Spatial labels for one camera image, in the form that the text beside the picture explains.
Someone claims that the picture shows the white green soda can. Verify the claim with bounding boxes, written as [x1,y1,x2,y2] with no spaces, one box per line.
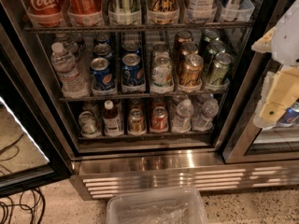
[150,56,174,93]

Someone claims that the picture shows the gold can bottom shelf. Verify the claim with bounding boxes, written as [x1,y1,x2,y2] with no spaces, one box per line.
[128,108,146,135]

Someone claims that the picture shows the stainless steel fridge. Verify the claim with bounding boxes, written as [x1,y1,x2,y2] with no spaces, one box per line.
[0,0,298,200]

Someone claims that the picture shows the middle green can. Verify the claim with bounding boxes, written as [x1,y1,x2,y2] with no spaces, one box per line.
[203,40,226,73]

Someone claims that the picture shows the rear green can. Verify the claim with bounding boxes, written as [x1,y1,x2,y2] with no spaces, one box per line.
[199,29,220,55]

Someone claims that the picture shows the front clear water bottle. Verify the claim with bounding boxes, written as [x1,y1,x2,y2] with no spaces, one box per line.
[50,42,90,98]

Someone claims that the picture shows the clear plastic bin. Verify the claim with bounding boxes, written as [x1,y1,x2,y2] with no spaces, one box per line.
[107,187,208,224]

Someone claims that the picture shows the front green can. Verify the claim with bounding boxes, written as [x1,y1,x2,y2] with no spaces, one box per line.
[205,52,233,91]

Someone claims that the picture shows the blue silver can top shelf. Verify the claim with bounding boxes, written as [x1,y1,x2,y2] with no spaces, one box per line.
[217,0,254,22]

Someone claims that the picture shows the gold LaCroix can top shelf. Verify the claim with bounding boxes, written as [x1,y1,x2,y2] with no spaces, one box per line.
[147,0,179,25]

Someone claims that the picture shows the red can bottom shelf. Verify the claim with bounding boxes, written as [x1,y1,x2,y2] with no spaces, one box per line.
[150,106,168,133]

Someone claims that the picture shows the green striped can top shelf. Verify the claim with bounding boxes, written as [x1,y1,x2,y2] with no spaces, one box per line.
[108,0,141,25]

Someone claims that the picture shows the black floor cables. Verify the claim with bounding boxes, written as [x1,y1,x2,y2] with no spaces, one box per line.
[0,133,47,224]

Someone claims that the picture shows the front left Pepsi can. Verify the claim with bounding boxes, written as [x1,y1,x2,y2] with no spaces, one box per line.
[90,57,116,96]

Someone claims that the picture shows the front copper can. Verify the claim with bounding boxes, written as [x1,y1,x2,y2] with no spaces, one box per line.
[178,53,204,91]

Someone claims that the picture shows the Pepsi can behind right door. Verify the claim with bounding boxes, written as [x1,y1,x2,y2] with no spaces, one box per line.
[278,102,299,127]

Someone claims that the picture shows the copper can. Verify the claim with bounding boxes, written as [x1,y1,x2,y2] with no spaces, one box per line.
[173,30,192,62]
[178,53,204,91]
[177,41,198,75]

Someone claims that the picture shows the red Coca-Cola can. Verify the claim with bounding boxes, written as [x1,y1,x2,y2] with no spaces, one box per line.
[27,0,63,27]

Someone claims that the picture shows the left bottom water bottle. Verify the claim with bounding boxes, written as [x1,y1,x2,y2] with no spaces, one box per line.
[172,99,194,133]

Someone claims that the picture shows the white blue can top shelf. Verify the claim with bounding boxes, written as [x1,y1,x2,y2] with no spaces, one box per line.
[184,0,216,23]

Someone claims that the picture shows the white-capped dark drink bottle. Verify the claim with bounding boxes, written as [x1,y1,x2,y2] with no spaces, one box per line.
[103,100,122,136]

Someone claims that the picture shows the rear copper can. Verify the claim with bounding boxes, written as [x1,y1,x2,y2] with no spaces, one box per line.
[173,30,192,62]

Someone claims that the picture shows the front right Pepsi can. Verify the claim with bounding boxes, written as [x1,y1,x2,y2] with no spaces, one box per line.
[121,53,146,93]

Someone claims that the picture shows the right bottom water bottle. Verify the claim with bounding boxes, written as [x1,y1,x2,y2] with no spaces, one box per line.
[192,99,219,132]

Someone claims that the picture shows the red soda can top shelf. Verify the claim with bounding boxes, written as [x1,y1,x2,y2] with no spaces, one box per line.
[67,0,103,27]

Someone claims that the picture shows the open glass fridge door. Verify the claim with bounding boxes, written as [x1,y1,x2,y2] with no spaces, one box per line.
[0,23,73,198]

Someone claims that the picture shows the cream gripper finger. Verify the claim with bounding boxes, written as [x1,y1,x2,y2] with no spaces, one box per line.
[251,27,276,53]
[253,72,276,130]

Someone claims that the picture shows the silver can bottom shelf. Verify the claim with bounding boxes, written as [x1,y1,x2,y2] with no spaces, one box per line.
[78,111,101,138]

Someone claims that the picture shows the middle copper can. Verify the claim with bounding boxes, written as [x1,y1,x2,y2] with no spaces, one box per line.
[177,41,198,75]

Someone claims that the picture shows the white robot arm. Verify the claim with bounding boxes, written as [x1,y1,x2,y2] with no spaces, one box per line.
[251,0,299,129]

